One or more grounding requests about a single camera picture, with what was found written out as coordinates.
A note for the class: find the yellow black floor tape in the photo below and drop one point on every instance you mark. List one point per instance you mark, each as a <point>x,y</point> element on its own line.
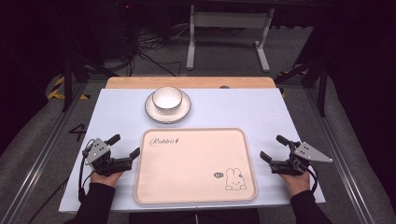
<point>56,90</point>
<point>291,73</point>

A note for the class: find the person's right hand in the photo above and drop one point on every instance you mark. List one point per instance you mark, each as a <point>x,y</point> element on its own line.
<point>295,183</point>

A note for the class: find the black tripod stand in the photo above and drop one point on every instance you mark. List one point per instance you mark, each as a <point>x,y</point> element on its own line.
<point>67,81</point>
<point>322,90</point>

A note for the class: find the wooden table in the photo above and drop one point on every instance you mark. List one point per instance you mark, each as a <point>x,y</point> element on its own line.
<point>193,82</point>

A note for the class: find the small dark round knob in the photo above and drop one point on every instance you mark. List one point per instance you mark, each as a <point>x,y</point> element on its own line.
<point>224,87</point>

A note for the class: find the white plate dark rim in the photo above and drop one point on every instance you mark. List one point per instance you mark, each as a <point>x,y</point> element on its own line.
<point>183,112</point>

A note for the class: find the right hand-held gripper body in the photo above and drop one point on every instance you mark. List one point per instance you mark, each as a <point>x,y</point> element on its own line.
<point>300,158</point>

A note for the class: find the person's left hand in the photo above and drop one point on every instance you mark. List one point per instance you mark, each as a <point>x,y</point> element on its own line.
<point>106,179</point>

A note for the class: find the white bowl dark rim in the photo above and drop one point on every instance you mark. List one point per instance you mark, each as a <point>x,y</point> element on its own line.
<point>167,99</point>

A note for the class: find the white metal stand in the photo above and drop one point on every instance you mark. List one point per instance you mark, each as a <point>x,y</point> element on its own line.
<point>190,46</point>

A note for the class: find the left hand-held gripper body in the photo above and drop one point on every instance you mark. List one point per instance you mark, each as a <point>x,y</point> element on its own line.
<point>102,160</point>

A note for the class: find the white board table cover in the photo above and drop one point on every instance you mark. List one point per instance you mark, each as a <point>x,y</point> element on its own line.
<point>236,109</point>

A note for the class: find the aluminium rail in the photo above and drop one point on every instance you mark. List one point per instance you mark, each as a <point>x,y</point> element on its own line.
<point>339,161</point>
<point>40,161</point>

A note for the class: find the pink tray rabbit print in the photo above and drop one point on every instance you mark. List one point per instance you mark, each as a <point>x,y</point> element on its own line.
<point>193,165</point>

